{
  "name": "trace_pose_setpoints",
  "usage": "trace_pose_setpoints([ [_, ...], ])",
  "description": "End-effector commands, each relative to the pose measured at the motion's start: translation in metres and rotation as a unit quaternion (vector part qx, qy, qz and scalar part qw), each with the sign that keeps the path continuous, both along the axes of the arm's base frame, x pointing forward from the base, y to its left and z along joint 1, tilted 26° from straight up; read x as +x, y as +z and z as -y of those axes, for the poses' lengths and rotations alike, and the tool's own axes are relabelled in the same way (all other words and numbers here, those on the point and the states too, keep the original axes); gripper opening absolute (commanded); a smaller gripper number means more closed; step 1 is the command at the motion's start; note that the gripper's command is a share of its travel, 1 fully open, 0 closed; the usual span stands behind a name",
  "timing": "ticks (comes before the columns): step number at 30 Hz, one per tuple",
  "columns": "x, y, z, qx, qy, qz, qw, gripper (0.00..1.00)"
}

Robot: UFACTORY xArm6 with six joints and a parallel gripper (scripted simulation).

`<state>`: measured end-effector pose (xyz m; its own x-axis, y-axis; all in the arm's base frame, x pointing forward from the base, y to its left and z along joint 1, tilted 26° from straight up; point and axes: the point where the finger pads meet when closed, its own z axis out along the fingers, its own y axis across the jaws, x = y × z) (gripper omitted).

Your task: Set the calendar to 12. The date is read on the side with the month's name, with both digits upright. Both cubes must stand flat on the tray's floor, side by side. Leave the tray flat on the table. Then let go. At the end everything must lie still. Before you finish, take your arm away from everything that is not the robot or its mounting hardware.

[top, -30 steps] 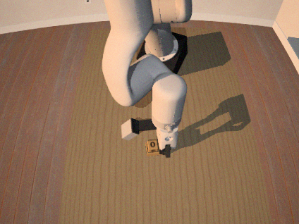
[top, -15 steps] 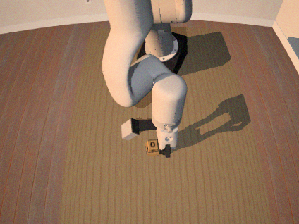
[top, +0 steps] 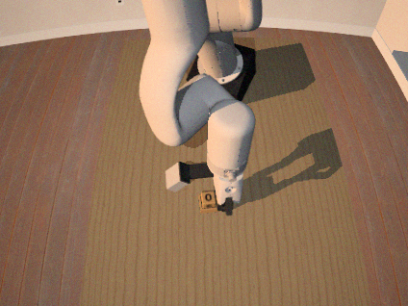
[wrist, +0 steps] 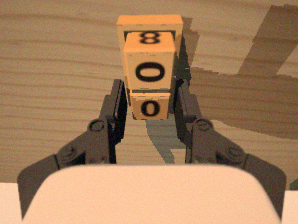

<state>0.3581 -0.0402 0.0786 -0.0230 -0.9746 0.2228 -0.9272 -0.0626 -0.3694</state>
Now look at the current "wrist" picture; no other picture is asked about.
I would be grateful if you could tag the orange calendar cube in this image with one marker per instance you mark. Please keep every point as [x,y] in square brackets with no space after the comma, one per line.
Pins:
[150,59]
[150,104]

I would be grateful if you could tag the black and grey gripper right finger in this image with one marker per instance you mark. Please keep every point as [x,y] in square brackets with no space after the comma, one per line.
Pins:
[204,145]

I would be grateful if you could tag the orange wooden tray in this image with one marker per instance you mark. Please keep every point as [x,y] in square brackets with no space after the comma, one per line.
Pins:
[149,22]

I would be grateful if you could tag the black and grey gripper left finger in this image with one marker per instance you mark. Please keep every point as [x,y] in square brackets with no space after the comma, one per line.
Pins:
[97,143]

